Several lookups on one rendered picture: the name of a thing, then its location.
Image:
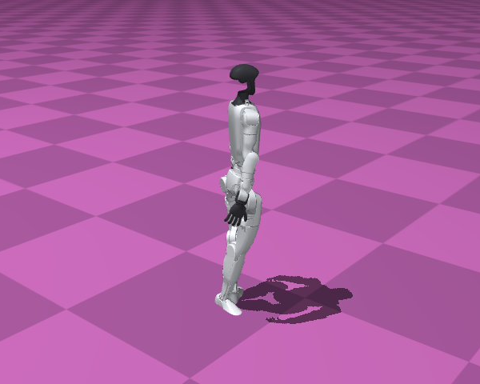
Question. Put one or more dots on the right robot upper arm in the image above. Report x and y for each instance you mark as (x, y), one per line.
(250, 123)

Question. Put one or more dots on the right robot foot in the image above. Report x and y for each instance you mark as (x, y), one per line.
(228, 305)

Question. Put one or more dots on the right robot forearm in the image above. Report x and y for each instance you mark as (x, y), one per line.
(248, 170)

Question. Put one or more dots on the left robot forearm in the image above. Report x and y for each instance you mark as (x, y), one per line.
(232, 161)

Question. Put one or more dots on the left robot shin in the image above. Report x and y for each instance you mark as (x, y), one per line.
(228, 242)

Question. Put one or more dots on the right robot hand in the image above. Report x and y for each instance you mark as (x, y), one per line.
(237, 210)

